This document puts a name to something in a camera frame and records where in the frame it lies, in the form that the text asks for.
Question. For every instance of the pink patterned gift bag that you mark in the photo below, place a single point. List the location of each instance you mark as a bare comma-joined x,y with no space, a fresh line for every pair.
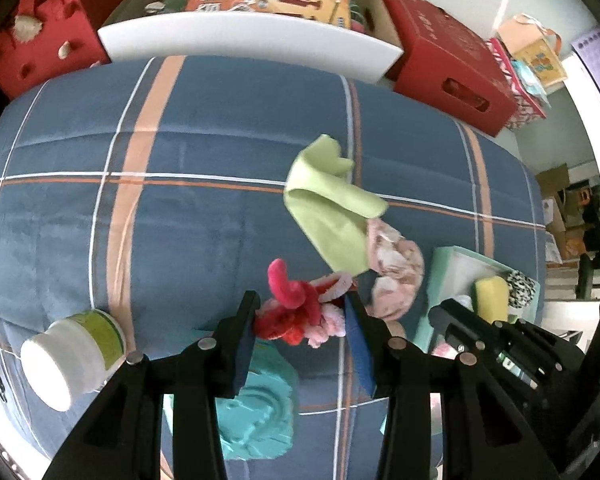
525,105

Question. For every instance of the leopard print scrunchie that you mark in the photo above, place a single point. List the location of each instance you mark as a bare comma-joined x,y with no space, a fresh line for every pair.
522,287

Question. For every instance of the white board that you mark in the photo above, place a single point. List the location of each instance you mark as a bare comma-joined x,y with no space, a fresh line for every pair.
250,37

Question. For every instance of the red felt box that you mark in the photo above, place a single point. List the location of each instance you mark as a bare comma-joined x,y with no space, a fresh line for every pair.
40,40

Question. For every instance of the light green cloth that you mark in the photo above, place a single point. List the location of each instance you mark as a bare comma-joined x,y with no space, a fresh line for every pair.
330,210

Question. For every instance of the red fuzzy bundle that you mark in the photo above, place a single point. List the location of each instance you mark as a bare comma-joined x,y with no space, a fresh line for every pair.
290,305

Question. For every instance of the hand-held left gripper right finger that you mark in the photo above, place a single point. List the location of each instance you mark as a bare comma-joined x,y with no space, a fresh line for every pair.
362,357

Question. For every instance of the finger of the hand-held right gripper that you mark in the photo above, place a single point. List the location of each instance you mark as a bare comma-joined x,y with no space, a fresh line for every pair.
472,325

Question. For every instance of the white plastic bottle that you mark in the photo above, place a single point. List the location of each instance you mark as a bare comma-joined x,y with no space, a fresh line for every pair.
75,355

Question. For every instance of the yellow green sponge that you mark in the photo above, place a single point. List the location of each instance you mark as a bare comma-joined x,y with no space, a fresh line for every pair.
491,297

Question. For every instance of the white shelf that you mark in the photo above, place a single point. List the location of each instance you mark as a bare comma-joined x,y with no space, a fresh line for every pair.
587,120

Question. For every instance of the pink floral cloth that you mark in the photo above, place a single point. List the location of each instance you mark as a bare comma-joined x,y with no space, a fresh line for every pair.
397,270

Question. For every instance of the red cardboard box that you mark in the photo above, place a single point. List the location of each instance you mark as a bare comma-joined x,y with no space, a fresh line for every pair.
440,55

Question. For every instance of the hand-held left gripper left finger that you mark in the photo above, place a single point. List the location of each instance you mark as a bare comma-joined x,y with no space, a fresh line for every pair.
242,357

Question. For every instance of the brown cardboard boxes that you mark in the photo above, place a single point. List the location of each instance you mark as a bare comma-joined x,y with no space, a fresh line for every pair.
560,200

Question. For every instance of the blue plaid bedsheet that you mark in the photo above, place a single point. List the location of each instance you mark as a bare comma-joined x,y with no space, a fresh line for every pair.
205,160

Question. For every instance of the orange paper bag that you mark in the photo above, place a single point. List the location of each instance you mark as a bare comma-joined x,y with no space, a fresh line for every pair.
540,57

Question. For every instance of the teal plastic toy box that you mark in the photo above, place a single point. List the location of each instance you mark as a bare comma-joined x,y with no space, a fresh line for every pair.
260,410

